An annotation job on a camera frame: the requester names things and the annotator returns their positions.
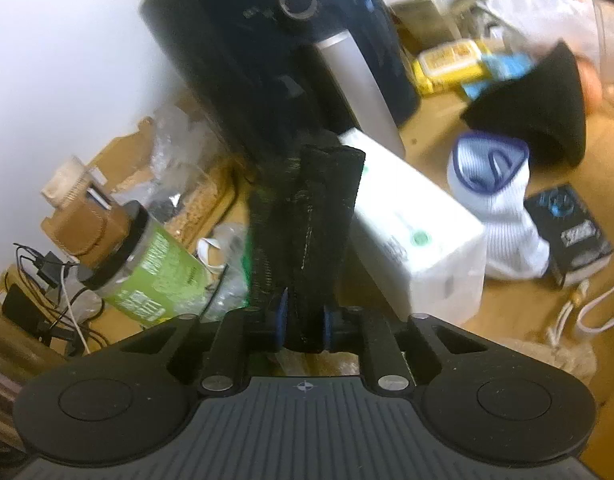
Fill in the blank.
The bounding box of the green label jar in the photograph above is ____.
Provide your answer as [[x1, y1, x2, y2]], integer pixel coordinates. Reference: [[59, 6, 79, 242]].
[[80, 200, 213, 331]]

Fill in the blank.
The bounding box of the white sock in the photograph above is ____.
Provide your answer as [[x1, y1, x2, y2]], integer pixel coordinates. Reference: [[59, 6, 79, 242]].
[[447, 131, 552, 281]]

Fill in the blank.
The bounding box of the brown leather pouch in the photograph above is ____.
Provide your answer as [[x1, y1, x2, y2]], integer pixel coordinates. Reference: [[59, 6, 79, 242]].
[[41, 192, 133, 266]]

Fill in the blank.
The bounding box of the white lid bottle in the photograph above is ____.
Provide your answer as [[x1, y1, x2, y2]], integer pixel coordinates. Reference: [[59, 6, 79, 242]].
[[41, 156, 95, 208]]

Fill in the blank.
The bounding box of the black cloth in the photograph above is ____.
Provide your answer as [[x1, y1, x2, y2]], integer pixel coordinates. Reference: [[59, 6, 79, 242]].
[[459, 42, 588, 167]]

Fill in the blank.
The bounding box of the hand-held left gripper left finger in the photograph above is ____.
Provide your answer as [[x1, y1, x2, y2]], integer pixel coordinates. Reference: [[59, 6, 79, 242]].
[[107, 287, 289, 393]]

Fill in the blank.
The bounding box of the black plug charger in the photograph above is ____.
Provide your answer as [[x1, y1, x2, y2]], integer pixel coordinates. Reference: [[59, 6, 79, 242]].
[[30, 252, 63, 286]]

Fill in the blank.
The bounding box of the large clear plastic bag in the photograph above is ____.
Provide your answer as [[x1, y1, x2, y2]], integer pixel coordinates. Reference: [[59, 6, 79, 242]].
[[492, 0, 614, 76]]

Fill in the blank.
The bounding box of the white tissue pack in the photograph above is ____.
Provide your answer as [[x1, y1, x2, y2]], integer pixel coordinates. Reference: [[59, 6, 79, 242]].
[[337, 127, 488, 326]]

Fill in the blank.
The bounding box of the black sock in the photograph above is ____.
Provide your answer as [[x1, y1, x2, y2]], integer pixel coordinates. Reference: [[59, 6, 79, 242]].
[[247, 144, 365, 356]]

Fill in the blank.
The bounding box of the black power adapter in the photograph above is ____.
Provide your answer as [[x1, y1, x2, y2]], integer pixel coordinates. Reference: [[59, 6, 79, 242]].
[[2, 284, 38, 331]]

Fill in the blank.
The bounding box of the blue face mask pack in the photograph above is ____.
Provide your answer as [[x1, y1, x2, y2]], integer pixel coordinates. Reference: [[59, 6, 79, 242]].
[[462, 52, 538, 101]]

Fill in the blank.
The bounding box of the dark blue air fryer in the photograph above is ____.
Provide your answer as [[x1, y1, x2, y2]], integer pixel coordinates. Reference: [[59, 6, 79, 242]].
[[140, 0, 420, 161]]

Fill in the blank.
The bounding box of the black packet with blue print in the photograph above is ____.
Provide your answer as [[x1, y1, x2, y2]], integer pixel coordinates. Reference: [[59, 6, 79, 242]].
[[524, 183, 614, 288]]

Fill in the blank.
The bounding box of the crumpled clear plastic bag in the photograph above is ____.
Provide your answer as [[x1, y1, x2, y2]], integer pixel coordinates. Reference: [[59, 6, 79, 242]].
[[197, 222, 250, 321]]

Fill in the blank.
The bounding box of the white cord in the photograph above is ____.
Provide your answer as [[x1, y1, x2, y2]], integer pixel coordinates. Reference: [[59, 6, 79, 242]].
[[547, 280, 614, 346]]

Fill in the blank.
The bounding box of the tan burlap pouch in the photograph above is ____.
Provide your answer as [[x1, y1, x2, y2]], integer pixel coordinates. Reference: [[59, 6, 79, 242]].
[[507, 337, 598, 391]]

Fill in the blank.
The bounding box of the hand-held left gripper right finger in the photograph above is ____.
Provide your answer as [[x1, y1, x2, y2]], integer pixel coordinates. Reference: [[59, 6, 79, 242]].
[[323, 305, 498, 393]]

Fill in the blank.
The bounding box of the clear snack bag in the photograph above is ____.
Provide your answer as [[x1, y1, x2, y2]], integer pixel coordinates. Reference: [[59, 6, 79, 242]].
[[152, 105, 238, 231]]

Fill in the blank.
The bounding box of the yellow wet wipes pack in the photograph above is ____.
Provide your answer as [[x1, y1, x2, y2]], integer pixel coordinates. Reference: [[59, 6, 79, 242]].
[[412, 39, 492, 96]]

